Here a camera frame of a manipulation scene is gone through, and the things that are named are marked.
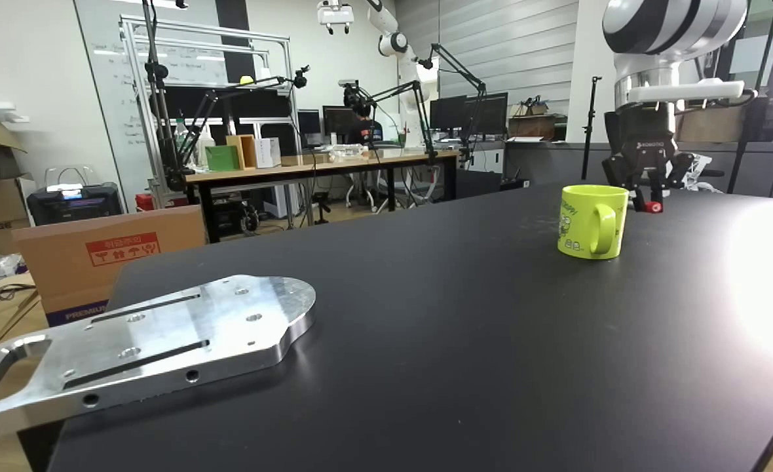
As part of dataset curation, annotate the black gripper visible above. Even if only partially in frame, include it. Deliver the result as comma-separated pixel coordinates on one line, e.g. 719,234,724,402
604,103,698,210

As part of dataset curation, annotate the lime green mug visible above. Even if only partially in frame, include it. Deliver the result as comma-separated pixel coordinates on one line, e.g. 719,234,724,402
555,180,632,263

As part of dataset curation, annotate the crumpled white plastic bag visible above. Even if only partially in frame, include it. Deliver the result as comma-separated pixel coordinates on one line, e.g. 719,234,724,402
687,148,719,190

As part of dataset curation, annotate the black light stand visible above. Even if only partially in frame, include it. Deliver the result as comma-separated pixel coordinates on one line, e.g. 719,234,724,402
580,72,606,184

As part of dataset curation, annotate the open brown cardboard box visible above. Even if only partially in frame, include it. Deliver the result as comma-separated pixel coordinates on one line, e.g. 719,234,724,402
674,96,758,146

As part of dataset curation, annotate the grey low cabinet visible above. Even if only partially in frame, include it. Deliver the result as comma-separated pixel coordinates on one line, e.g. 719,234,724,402
500,138,773,201

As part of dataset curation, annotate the thin black slanted pole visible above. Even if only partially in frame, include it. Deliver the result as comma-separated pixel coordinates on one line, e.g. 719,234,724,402
725,0,773,196

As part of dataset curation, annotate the black computer monitor pair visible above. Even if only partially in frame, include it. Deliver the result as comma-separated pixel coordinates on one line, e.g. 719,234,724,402
427,89,511,138

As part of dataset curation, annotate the small black monitor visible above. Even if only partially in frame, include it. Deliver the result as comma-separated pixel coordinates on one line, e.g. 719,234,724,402
319,103,374,146

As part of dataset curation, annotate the wooden top desk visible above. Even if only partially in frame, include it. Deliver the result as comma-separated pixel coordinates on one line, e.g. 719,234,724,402
184,146,463,246

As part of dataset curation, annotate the white ceiling device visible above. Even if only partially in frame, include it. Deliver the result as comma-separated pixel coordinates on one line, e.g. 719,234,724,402
315,0,359,37

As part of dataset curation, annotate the white box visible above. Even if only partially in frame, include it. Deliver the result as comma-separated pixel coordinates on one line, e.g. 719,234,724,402
251,134,284,171

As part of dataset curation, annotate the wide dark monitor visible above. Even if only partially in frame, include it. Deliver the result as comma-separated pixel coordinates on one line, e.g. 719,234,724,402
163,84,293,124

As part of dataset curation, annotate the orange box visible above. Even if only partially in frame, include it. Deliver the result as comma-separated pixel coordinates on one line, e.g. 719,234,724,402
226,134,259,173

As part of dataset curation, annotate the green box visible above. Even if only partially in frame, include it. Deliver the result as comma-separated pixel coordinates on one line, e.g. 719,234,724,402
204,142,241,173

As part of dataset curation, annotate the black tripod with boom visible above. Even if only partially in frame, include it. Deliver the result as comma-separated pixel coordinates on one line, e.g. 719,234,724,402
137,0,313,196

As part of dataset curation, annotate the silver metal mounting plate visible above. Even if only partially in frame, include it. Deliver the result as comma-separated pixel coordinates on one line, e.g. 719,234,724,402
0,273,319,440

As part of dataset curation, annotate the whiteboard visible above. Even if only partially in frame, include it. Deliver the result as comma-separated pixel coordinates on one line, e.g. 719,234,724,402
72,0,230,206

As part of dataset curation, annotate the black printer box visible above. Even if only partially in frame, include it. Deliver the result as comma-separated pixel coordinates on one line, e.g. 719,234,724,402
26,180,125,228

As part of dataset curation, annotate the cardboard box with red label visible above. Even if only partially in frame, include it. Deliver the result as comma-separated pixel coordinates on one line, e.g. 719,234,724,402
9,204,209,325

